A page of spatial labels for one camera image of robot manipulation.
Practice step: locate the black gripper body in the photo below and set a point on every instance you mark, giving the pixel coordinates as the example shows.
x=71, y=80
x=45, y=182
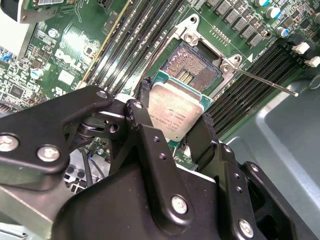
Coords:
x=112, y=212

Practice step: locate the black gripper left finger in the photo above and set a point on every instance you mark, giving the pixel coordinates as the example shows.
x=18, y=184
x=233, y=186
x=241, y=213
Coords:
x=37, y=130

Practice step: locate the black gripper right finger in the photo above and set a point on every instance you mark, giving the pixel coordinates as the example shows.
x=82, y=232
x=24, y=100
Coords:
x=232, y=190

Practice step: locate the silver CPU chip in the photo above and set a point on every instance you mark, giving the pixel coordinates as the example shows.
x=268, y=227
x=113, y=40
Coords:
x=172, y=112

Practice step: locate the thin metal locking lever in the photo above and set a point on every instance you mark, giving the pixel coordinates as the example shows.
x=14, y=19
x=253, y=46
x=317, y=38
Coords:
x=265, y=82

